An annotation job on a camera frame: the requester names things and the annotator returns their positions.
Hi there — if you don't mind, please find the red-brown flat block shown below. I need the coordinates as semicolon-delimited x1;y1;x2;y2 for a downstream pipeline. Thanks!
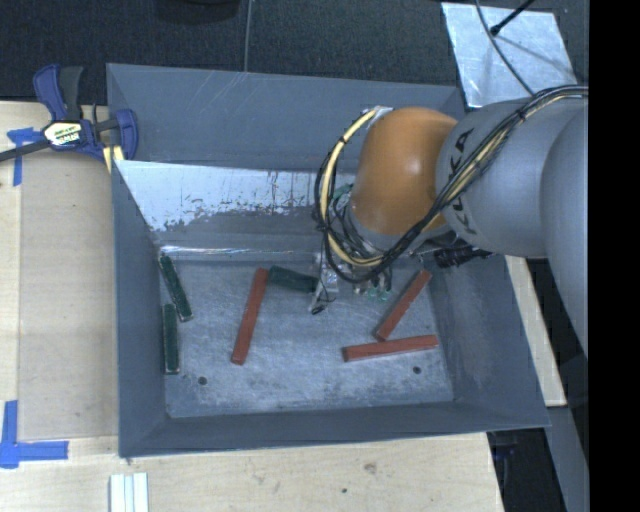
341;334;441;364
373;269;434;343
230;267;272;367

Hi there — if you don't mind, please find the dark green flat block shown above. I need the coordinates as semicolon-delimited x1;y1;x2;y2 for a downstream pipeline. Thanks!
268;264;320;294
158;254;194;323
161;302;182;376

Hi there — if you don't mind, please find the grey metal bin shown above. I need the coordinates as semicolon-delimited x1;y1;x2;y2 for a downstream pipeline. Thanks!
105;62;552;459

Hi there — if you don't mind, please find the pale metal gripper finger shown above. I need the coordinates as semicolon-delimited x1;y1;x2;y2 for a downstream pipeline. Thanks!
309;268;342;315

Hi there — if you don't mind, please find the pale wood flat board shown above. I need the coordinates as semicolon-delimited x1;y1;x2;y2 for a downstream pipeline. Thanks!
17;149;121;442

